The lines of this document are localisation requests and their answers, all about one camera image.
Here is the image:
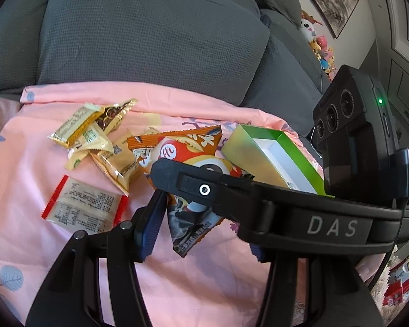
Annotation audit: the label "brown gold chocolate packet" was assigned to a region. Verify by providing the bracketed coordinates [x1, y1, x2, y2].
[96, 98, 138, 134]

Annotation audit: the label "yellow square cake packet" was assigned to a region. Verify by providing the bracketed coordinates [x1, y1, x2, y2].
[91, 128, 160, 196]

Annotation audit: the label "pink printed blanket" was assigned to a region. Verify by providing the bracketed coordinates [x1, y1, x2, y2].
[0, 80, 325, 327]

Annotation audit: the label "green cardboard box tray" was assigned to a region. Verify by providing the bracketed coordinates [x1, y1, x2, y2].
[221, 125, 326, 196]

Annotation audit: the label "orange panda snack packet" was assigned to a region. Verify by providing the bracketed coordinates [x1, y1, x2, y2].
[127, 126, 243, 257]

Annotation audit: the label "red white snack packet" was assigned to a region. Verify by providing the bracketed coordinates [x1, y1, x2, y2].
[41, 175, 128, 235]

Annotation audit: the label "pale yellow green-label packet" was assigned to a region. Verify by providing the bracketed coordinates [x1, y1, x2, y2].
[65, 123, 113, 171]

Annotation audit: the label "black camera box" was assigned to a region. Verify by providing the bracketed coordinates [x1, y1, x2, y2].
[313, 65, 409, 210]

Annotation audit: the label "red yellow snack bag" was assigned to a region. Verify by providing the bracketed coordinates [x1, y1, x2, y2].
[383, 255, 409, 306]

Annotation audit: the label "colourful plush toys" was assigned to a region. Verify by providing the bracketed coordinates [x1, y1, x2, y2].
[300, 10, 337, 81]

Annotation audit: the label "gold wafer bar packet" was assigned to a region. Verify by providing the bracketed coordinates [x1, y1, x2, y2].
[48, 103, 105, 149]

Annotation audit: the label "grey fabric sofa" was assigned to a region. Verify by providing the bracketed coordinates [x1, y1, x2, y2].
[0, 0, 328, 137]

